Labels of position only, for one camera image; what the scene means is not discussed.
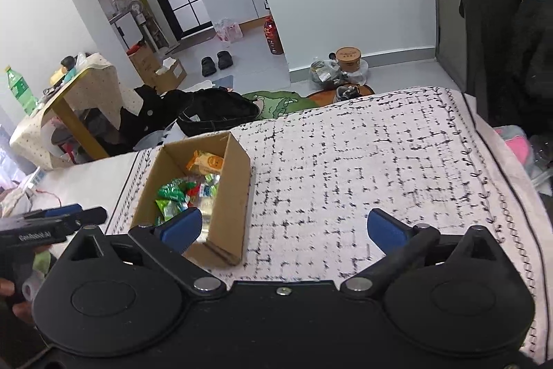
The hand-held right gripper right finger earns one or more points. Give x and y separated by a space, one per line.
386 228

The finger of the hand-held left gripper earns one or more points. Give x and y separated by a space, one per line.
82 218
56 211

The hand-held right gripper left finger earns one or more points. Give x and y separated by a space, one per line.
183 228

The pale yellow snack packet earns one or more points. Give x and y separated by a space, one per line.
206 209

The small green snack packet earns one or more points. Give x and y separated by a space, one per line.
173 191

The orange snack packet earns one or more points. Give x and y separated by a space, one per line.
206 163

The person's left hand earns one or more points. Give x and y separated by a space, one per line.
22 312

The white bed sheet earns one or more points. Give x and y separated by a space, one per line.
86 183

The printed blanket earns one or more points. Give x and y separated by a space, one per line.
345 157

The wooden table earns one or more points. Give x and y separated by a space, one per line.
77 127

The black bag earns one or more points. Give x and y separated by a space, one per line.
218 114

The black clothes pile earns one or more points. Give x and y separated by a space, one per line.
144 114

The dotted tablecloth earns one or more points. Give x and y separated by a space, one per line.
95 92

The green drink bottle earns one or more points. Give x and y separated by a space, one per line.
19 90

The orange round rug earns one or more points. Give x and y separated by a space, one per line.
324 96

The doll figure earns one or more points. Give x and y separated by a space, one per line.
68 63

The small cardboard box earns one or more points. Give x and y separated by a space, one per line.
170 77

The pink cloth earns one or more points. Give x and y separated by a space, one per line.
516 144

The green frog rug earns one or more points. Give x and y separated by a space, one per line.
276 103

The black slipper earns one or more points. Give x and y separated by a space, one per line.
225 60
208 66

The large cardboard box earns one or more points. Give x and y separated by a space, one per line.
142 62

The grey plastic bag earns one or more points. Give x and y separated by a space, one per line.
324 71

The brown round container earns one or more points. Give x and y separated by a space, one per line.
348 58

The pink plastic bag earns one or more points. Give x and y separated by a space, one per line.
228 32

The standing fan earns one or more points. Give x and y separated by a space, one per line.
137 12

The grey door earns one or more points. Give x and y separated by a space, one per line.
449 6

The black coat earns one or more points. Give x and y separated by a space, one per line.
518 32

